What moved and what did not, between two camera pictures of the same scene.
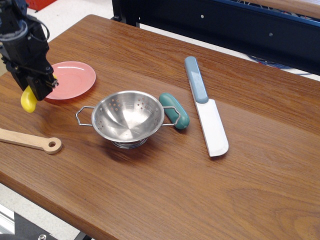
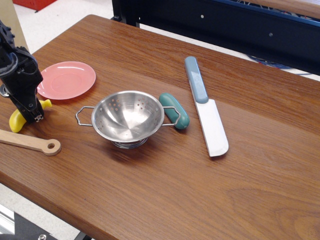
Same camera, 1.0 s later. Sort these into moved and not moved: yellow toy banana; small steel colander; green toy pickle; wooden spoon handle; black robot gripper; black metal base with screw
Moved: black robot gripper; yellow toy banana
Not moved: small steel colander; green toy pickle; wooden spoon handle; black metal base with screw
